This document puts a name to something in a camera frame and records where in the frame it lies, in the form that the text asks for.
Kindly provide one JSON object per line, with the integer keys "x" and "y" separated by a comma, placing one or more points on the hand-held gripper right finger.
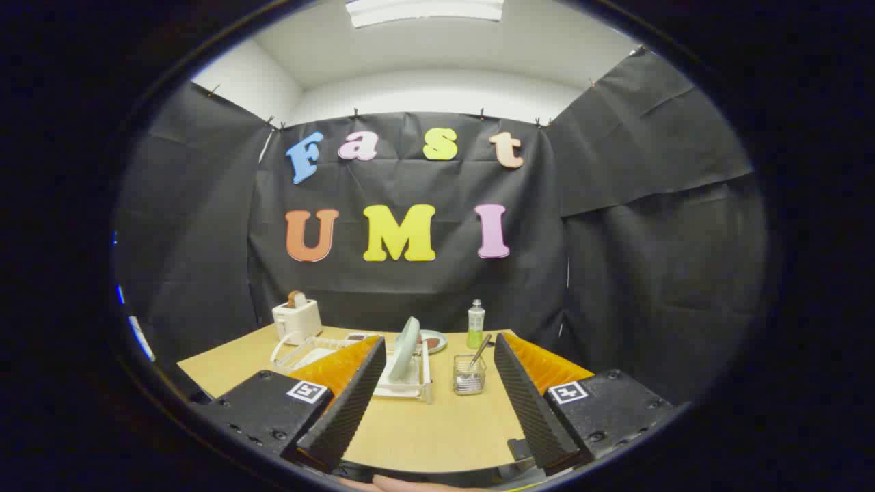
{"x": 530, "y": 403}

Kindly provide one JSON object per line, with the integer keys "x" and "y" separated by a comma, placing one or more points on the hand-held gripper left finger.
{"x": 345, "y": 403}

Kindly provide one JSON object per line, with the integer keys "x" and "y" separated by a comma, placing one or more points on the white dish rack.
{"x": 410, "y": 384}

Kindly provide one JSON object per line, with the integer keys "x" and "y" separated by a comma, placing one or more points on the pale green plate with food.
{"x": 438, "y": 342}

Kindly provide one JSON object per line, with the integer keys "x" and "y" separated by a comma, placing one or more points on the green bottle with white cap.
{"x": 476, "y": 328}

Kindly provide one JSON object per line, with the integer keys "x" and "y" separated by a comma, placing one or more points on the white toaster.
{"x": 299, "y": 321}

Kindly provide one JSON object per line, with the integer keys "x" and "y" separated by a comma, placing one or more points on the brown bread slice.
{"x": 296, "y": 299}

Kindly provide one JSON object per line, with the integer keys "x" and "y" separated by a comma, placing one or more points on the black backdrop cloth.
{"x": 410, "y": 294}

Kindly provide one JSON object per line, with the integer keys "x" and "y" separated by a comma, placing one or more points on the ceiling light panel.
{"x": 424, "y": 10}

